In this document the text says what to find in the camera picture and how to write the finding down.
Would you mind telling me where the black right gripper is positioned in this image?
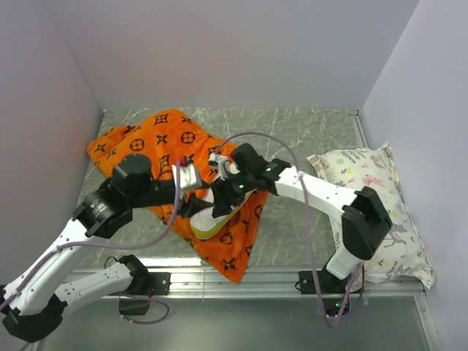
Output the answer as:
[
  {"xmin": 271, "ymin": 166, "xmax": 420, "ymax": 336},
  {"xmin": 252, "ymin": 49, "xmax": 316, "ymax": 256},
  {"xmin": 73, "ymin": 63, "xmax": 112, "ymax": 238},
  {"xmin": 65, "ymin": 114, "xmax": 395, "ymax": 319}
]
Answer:
[{"xmin": 211, "ymin": 170, "xmax": 257, "ymax": 218}]

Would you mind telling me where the white pillow yellow edge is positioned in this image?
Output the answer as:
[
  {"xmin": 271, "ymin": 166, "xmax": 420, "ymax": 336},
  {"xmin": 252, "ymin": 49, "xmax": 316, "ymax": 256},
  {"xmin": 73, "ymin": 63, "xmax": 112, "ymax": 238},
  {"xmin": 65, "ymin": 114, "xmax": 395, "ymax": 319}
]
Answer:
[{"xmin": 190, "ymin": 185, "xmax": 254, "ymax": 241}]

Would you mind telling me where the orange patterned pillowcase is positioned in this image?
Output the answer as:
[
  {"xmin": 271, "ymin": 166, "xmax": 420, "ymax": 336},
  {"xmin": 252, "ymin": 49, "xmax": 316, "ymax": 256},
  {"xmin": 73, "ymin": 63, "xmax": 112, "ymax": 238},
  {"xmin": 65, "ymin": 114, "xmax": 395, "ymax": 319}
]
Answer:
[{"xmin": 86, "ymin": 108, "xmax": 268, "ymax": 284}]

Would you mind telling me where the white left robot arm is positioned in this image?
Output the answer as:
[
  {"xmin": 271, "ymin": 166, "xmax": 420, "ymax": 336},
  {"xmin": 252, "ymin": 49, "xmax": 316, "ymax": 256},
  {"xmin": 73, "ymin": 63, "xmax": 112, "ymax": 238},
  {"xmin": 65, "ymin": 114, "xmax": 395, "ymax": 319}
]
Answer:
[{"xmin": 1, "ymin": 154, "xmax": 203, "ymax": 343}]

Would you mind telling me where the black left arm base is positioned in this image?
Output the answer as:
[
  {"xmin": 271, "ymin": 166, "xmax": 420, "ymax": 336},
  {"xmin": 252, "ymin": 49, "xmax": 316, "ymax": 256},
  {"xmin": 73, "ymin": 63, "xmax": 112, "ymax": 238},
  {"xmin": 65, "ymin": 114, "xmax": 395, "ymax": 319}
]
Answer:
[{"xmin": 117, "ymin": 272, "xmax": 170, "ymax": 325}]

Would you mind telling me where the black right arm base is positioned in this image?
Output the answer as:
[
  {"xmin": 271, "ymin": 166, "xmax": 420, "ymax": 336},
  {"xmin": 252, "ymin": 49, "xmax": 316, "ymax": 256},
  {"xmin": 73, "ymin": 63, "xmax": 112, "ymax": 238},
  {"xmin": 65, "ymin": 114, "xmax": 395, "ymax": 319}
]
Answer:
[{"xmin": 295, "ymin": 269, "xmax": 352, "ymax": 317}]

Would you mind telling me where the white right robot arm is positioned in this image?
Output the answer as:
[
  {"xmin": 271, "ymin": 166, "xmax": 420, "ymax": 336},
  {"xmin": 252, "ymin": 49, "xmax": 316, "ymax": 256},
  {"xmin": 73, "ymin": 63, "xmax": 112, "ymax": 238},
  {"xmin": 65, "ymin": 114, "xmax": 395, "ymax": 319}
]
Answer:
[{"xmin": 208, "ymin": 143, "xmax": 393, "ymax": 293}]

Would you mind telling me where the floral deer print pillow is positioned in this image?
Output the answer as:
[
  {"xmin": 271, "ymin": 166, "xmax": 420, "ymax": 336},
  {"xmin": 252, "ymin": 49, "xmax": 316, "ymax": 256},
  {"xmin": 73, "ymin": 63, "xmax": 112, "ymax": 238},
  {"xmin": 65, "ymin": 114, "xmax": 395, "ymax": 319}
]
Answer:
[{"xmin": 308, "ymin": 143, "xmax": 436, "ymax": 289}]

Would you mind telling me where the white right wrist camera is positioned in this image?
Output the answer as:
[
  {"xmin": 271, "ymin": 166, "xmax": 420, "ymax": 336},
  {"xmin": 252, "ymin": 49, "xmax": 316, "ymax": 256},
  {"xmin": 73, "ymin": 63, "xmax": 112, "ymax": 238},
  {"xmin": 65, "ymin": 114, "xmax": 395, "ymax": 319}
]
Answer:
[{"xmin": 208, "ymin": 152, "xmax": 239, "ymax": 181}]

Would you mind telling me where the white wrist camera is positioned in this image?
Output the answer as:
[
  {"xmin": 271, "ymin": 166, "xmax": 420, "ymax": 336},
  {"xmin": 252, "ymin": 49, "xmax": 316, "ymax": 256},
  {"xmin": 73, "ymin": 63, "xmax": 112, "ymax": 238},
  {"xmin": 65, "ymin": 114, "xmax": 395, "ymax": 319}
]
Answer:
[
  {"xmin": 172, "ymin": 162, "xmax": 203, "ymax": 191},
  {"xmin": 208, "ymin": 152, "xmax": 239, "ymax": 181}
]

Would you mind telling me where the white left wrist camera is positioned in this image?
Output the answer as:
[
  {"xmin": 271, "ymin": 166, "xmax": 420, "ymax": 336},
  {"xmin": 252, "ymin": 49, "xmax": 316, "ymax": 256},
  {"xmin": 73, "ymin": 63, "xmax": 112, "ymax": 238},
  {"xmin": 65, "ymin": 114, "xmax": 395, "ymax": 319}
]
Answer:
[{"xmin": 172, "ymin": 162, "xmax": 203, "ymax": 191}]

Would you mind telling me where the aluminium mounting rail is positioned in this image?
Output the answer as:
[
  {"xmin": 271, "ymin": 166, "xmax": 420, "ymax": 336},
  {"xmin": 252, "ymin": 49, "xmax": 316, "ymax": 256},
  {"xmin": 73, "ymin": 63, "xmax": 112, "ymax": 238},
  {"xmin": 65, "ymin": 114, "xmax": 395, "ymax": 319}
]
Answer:
[{"xmin": 149, "ymin": 266, "xmax": 426, "ymax": 299}]

